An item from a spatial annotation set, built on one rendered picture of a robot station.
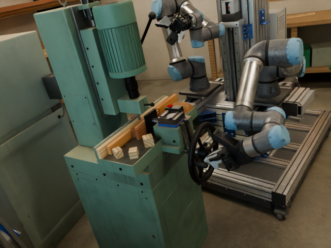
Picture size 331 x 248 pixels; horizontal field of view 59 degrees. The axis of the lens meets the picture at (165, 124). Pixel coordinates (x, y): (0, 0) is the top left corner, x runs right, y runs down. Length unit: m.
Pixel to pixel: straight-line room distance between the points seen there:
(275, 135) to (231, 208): 1.29
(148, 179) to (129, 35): 0.63
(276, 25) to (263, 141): 1.27
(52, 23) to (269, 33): 1.42
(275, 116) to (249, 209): 1.22
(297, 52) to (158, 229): 1.03
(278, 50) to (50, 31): 1.03
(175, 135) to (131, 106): 0.27
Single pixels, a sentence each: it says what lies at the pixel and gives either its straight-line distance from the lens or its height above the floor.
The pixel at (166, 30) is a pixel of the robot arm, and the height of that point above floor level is 1.26.
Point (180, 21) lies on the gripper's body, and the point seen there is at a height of 1.36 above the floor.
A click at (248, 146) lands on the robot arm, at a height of 0.97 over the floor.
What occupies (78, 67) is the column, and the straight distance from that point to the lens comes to 1.46.
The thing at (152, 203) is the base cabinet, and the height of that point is 0.63.
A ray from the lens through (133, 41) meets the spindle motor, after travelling 1.32.
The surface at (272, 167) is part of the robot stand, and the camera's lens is 2.30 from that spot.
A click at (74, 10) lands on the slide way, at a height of 1.50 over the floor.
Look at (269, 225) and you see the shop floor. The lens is 2.16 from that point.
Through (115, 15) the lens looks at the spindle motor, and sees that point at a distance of 1.28.
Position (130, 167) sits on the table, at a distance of 1.24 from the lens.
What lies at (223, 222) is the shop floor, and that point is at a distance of 2.18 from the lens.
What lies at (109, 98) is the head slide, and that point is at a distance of 1.46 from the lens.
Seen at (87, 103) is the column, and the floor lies 1.08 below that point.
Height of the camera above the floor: 1.55
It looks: 26 degrees down
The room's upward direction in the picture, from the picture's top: 11 degrees counter-clockwise
